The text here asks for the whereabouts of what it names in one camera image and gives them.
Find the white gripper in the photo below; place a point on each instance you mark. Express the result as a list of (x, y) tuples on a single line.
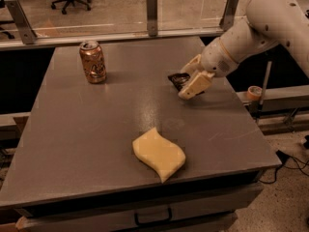
[(214, 58)]

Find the yellow wavy sponge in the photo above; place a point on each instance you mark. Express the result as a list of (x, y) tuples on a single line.
[(160, 154)]

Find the middle metal glass bracket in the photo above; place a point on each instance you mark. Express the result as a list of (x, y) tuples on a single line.
[(152, 17)]

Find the metal glass bracket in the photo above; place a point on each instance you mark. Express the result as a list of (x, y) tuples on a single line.
[(228, 17), (152, 17), (26, 33)]

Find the metal railing bar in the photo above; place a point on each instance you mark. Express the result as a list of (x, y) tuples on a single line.
[(108, 38)]

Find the left metal glass bracket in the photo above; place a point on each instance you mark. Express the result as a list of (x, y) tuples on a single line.
[(26, 33)]

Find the orange soda can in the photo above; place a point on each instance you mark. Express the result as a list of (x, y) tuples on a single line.
[(92, 60)]

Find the grey drawer with black handle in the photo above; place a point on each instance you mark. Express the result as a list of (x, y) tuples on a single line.
[(211, 211)]

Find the roll of tan tape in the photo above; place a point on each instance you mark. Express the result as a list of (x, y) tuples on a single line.
[(254, 93)]

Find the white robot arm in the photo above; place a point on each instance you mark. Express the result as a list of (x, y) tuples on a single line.
[(267, 23)]

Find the right metal glass bracket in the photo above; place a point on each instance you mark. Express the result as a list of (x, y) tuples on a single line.
[(228, 17)]

